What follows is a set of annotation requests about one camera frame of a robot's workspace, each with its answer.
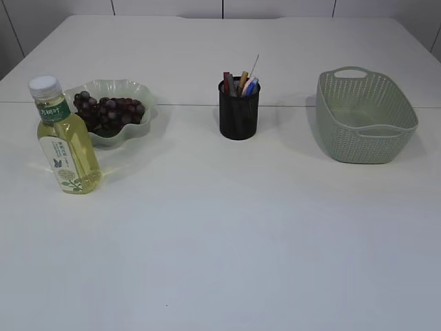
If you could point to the artificial red grape bunch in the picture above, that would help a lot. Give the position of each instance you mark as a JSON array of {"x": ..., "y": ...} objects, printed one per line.
[{"x": 106, "y": 117}]

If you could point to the red glitter pen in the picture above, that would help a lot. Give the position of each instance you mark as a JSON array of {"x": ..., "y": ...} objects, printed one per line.
[{"x": 226, "y": 82}]

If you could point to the silver glitter pen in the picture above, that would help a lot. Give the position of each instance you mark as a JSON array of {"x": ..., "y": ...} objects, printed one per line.
[{"x": 232, "y": 86}]

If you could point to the clear plastic ruler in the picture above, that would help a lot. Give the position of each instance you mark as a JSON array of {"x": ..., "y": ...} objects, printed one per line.
[{"x": 254, "y": 65}]

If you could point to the blue small scissors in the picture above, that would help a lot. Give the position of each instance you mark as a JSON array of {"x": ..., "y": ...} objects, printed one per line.
[{"x": 254, "y": 86}]

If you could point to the yellow tea bottle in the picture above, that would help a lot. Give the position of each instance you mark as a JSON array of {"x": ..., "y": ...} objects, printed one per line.
[{"x": 64, "y": 138}]

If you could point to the green plastic woven basket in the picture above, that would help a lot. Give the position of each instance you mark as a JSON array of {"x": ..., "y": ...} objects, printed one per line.
[{"x": 363, "y": 120}]

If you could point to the pink purple scissors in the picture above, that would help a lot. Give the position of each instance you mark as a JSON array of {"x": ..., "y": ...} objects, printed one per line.
[{"x": 246, "y": 85}]

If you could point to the green wavy plastic plate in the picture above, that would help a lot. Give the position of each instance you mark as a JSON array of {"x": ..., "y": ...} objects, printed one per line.
[{"x": 117, "y": 88}]

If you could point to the black mesh pen holder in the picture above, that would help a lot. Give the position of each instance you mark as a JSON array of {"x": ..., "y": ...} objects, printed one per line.
[{"x": 238, "y": 116}]

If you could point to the gold glitter pen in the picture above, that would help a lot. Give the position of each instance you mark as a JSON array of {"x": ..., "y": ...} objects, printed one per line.
[{"x": 242, "y": 82}]

